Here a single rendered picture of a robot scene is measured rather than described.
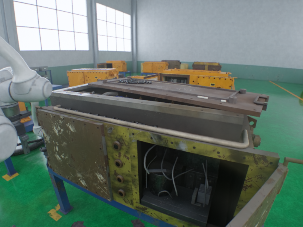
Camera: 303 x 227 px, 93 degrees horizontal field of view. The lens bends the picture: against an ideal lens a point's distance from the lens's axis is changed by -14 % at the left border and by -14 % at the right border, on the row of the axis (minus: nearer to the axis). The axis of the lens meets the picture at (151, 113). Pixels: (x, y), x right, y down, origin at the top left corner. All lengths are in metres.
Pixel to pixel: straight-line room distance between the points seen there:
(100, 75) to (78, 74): 0.83
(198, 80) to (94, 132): 2.72
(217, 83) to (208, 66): 5.90
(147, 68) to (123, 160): 9.51
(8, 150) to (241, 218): 0.63
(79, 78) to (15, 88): 4.26
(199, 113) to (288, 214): 1.91
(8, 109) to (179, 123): 0.79
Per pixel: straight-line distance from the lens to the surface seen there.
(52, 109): 1.31
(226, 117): 0.74
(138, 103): 0.85
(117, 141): 0.91
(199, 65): 9.31
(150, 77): 3.29
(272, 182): 0.61
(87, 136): 1.03
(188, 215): 1.03
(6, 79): 0.90
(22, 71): 0.79
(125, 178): 1.03
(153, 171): 1.01
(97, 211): 2.09
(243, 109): 0.79
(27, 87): 0.79
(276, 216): 2.35
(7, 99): 0.90
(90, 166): 1.15
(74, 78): 5.19
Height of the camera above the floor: 1.57
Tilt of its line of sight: 19 degrees down
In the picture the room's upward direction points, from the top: straight up
